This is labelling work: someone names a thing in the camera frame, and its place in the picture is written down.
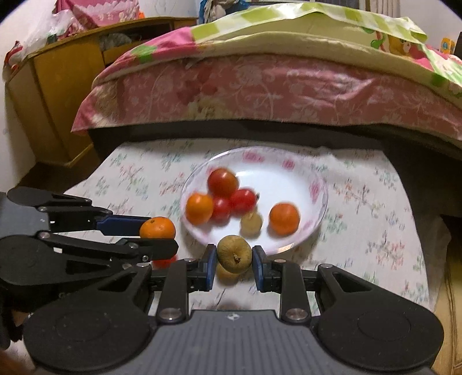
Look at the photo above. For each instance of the grey cloth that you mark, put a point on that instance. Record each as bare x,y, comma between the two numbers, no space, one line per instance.
113,40

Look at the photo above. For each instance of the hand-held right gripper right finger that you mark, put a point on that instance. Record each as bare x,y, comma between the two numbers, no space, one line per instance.
258,269

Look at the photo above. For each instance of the white floral-rimmed plate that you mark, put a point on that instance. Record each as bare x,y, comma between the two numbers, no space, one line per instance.
274,180

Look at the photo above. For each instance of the small yellow box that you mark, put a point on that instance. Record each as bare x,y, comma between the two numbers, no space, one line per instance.
447,45

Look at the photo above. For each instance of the smooth orange mandarin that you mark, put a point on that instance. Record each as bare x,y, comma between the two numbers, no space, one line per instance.
199,208

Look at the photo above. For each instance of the large red tomato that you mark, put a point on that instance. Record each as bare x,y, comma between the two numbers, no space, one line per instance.
223,182

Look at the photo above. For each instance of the yellow wooden cabinet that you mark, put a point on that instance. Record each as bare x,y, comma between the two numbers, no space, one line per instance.
47,108

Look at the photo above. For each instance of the white plastic bag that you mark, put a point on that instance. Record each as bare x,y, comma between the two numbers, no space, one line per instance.
39,34

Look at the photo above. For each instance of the small red tomato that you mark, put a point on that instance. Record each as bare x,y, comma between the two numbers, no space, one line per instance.
221,210

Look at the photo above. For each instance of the large yellow-brown longan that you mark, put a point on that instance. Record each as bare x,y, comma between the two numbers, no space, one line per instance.
234,253

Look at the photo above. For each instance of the floral tablecloth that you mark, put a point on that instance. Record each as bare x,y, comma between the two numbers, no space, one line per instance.
361,234

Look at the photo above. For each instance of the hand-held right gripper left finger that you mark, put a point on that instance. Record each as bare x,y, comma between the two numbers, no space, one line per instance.
209,269

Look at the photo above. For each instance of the dimpled orange mandarin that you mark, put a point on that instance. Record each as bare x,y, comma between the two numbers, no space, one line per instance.
157,228

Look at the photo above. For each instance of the colourful patchwork quilt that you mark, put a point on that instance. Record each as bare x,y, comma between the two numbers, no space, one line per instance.
288,41

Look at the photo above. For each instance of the pink fabric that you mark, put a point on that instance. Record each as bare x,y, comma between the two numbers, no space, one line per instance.
97,12

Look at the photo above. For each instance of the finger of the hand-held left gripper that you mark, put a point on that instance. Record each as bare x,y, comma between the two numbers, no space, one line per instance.
119,224
151,248

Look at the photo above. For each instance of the pink floral bedsheet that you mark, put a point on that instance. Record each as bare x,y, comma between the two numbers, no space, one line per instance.
288,90

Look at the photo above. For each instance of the red tomato with calyx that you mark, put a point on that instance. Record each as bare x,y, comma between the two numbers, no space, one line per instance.
164,262
243,201

